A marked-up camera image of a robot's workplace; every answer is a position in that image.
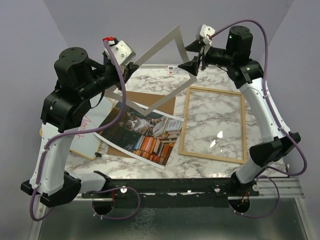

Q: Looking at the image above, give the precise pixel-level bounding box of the white sticker label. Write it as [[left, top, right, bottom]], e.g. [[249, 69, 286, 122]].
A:
[[165, 65, 189, 75]]

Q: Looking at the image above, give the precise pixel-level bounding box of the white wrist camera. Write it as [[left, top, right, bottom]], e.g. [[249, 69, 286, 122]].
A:
[[196, 24, 216, 45], [102, 36, 136, 69]]

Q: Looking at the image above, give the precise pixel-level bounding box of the aluminium rail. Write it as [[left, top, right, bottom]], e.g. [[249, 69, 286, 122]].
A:
[[38, 177, 305, 202], [139, 64, 218, 70]]

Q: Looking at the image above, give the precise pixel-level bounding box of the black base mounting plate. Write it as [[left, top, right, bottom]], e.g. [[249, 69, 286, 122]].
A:
[[81, 178, 259, 209]]

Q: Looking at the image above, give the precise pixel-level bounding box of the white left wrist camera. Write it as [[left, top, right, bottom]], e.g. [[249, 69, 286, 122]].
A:
[[102, 36, 136, 69]]

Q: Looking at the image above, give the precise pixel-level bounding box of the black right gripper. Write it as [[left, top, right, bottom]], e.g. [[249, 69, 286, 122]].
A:
[[178, 39, 235, 76]]

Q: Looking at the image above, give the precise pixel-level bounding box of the aluminium front rail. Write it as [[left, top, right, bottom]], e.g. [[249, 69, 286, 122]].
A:
[[38, 177, 305, 202]]

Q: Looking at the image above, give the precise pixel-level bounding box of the cat and books photo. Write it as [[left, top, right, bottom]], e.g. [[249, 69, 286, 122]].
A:
[[95, 106, 184, 170]]

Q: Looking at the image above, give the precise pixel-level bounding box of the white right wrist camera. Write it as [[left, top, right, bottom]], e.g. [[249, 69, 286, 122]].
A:
[[196, 24, 216, 45]]

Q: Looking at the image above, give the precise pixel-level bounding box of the aluminium back rail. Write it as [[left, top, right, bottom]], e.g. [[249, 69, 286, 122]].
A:
[[139, 64, 218, 70]]

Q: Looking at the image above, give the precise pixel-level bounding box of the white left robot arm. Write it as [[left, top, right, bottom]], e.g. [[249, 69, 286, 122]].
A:
[[20, 43, 138, 208]]

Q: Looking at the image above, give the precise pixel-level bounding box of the yellow-rimmed whiteboard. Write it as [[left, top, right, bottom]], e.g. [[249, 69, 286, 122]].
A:
[[41, 95, 113, 160]]

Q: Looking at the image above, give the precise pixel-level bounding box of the brown frame backing board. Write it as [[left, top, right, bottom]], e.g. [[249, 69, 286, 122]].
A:
[[106, 91, 176, 158]]

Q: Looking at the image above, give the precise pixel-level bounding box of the light wooden picture frame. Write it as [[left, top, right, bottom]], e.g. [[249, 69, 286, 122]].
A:
[[177, 86, 248, 165]]

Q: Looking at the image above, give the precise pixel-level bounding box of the clear acrylic frame sheet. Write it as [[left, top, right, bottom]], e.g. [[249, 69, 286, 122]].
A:
[[183, 90, 245, 161]]

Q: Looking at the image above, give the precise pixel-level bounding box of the white mat passe-partout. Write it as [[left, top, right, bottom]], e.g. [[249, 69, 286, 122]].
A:
[[104, 24, 198, 117]]

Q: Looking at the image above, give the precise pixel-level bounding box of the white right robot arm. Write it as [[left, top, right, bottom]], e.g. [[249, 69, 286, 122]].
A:
[[178, 24, 301, 196]]

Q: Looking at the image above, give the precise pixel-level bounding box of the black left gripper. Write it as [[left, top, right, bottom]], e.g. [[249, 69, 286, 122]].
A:
[[78, 59, 140, 100]]

